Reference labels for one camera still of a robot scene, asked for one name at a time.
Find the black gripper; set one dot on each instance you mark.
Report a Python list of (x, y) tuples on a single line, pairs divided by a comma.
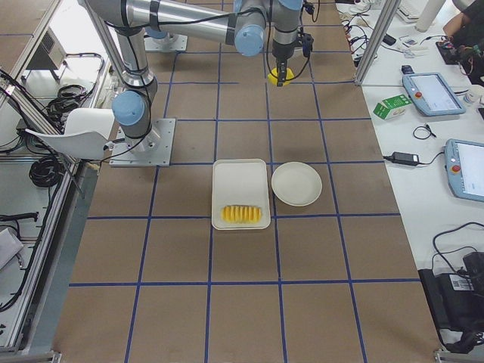
[(280, 53)]

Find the yellow lemon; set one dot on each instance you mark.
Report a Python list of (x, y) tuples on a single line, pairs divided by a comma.
[(273, 77)]

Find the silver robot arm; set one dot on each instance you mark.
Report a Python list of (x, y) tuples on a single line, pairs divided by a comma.
[(131, 29)]

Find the white shallow bowl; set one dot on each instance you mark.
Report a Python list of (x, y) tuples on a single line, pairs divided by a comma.
[(296, 184)]

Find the green white box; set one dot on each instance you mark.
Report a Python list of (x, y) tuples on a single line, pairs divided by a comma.
[(392, 107)]

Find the white rectangular tray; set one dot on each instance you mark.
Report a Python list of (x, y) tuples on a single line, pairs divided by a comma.
[(240, 182)]

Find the far blue teach pendant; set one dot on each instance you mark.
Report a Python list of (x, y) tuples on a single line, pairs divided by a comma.
[(432, 95)]

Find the blue teach pendant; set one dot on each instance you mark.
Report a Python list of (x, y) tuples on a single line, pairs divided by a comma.
[(464, 168), (432, 95)]

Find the sliced yellow fruit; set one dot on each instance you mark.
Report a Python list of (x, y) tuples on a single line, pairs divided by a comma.
[(241, 214)]

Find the black power adapter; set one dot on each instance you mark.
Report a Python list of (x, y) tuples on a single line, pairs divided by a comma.
[(405, 158)]

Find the person in black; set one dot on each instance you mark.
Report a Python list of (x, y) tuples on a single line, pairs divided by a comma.
[(466, 29)]

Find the white chair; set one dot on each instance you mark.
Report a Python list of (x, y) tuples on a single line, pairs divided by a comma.
[(86, 132)]

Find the near blue teach pendant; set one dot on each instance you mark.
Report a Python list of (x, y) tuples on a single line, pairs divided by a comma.
[(464, 168)]

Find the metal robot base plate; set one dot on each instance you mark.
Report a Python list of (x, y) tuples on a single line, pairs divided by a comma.
[(154, 150)]

